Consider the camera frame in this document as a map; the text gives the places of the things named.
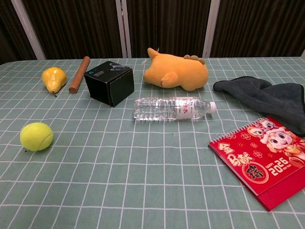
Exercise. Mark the yellow tennis ball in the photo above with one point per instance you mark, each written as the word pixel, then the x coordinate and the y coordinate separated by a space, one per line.
pixel 35 136

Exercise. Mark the black cardboard box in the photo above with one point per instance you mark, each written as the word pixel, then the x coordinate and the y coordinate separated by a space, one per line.
pixel 110 83

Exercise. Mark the clear plastic water bottle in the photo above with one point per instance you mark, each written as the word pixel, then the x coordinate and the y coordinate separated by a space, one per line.
pixel 164 108

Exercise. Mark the orange plush toy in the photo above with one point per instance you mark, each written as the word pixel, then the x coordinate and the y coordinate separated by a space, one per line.
pixel 177 71

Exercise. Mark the green checked tablecloth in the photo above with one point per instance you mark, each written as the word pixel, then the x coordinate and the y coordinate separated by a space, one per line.
pixel 133 171

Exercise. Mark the brown wooden rod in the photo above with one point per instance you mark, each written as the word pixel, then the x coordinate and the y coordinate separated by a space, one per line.
pixel 79 75

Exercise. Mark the yellow pear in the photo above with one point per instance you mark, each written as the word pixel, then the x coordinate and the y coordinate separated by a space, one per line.
pixel 53 78

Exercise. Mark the red 2026 desk calendar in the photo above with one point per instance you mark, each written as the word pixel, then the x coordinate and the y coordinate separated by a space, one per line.
pixel 259 157

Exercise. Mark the dark grey towel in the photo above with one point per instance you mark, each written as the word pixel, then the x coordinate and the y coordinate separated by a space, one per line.
pixel 269 95

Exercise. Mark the white frame post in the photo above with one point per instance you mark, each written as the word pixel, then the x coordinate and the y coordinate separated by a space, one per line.
pixel 123 28
pixel 28 29
pixel 211 28

